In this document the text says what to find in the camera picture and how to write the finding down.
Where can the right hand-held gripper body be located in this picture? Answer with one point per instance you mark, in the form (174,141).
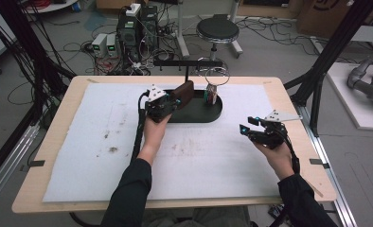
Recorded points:
(273,137)

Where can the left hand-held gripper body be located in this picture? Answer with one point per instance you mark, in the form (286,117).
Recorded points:
(159,107)

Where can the brown pouch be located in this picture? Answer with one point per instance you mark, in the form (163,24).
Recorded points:
(184,92)

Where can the black tray key stand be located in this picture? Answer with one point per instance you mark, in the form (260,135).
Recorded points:
(200,112)

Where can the person's right hand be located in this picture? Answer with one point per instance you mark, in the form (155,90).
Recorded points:
(279,160)

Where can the person's left hand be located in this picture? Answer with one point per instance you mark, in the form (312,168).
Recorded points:
(154,132)

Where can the black tape strip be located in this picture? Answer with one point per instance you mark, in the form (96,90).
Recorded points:
(36,163)
(318,163)

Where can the black computer tower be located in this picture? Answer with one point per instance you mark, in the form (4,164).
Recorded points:
(129,38)

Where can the grey power supply unit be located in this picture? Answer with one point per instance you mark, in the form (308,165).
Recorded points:
(111,44)
(98,44)

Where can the black round stool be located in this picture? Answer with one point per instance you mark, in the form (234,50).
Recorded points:
(217,30)

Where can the white floor board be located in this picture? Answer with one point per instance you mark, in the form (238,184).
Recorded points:
(351,104)

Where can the white foam mat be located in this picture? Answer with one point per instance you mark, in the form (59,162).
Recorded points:
(80,142)

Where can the person's legs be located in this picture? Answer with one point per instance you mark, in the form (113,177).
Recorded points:
(200,219)

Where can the white power adapter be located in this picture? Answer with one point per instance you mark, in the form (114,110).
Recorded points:
(133,9)

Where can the cardboard box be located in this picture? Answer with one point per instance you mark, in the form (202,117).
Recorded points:
(326,15)

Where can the white desk leg frame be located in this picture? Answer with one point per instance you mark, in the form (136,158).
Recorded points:
(182,34)

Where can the aluminium rail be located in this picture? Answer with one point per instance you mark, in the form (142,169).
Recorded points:
(342,201)
(8,170)

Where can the black metal frame post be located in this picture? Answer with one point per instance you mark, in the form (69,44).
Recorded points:
(30,50)
(333,47)

